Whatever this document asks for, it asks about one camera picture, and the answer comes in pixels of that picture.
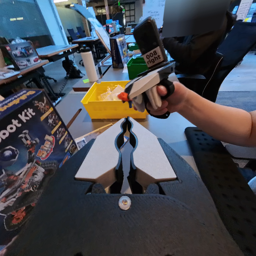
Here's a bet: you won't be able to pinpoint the blue booklet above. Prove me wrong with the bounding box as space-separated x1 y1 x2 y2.
74 134 129 151

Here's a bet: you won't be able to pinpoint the black backpack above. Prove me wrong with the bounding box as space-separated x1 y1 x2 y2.
62 59 84 79

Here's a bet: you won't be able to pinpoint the person's right forearm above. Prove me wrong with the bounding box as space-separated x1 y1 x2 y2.
184 86 256 148

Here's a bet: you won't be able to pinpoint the sticker sheet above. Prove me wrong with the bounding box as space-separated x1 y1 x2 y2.
77 123 114 140

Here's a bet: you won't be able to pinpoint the blue office chair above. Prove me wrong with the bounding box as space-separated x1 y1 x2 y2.
76 26 87 38
67 28 79 40

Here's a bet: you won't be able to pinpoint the clear plastic bags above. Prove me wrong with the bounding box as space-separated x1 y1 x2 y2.
98 85 126 102

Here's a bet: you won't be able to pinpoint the wooden background desk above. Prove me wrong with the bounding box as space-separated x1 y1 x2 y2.
0 60 50 85
36 44 79 61

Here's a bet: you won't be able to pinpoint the toy car box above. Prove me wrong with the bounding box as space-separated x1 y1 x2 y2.
4 41 42 71

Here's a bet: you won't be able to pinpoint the yellow plastic bin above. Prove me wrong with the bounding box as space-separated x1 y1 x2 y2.
81 80 150 120

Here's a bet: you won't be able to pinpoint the blue robot kit box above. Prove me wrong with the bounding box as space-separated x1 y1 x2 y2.
109 34 130 69
0 89 78 247

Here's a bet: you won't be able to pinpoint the white paper towel roll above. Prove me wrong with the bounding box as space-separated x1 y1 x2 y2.
80 47 99 83

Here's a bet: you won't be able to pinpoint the person's right hand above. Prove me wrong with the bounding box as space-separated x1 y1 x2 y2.
146 81 191 116

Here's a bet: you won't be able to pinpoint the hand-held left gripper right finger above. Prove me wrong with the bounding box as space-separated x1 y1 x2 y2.
128 117 177 194

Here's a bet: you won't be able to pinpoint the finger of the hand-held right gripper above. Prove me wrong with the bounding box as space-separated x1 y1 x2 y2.
123 69 161 101
132 94 147 113

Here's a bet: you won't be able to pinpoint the black office chair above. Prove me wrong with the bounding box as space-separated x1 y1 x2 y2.
202 19 256 97

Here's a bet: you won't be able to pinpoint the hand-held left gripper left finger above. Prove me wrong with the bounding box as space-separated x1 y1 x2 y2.
75 118 128 194

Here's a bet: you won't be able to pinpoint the green plastic bin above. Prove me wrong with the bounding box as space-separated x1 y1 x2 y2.
127 57 150 80

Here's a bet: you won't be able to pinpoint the whiteboard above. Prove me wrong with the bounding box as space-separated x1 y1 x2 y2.
143 0 166 29

